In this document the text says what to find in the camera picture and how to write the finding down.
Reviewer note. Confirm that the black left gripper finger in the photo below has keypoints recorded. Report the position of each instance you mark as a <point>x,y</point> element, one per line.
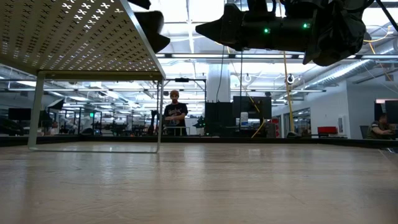
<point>149,28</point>
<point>141,3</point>

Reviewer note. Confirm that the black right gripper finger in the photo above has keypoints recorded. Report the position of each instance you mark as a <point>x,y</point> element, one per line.
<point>227,28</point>

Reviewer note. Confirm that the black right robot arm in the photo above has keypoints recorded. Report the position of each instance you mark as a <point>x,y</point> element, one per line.
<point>335,37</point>

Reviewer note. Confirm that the green perforated metal shelf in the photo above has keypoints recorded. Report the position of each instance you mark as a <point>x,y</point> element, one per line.
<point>77,37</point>

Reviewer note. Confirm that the black cabinet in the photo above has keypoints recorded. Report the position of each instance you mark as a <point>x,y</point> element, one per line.
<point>217,115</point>

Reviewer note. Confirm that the person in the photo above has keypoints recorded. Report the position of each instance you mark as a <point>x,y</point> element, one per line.
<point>376,129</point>
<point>175,115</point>

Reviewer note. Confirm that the white bottle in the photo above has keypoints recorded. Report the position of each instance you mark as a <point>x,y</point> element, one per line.
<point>244,119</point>

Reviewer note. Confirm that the red box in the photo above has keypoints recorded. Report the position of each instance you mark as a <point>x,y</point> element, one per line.
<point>327,129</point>

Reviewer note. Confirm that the black background rig frame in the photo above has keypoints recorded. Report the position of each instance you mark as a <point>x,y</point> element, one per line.
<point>182,80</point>

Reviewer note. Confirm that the black aluminium table frame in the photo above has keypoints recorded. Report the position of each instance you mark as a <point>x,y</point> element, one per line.
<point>93,140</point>

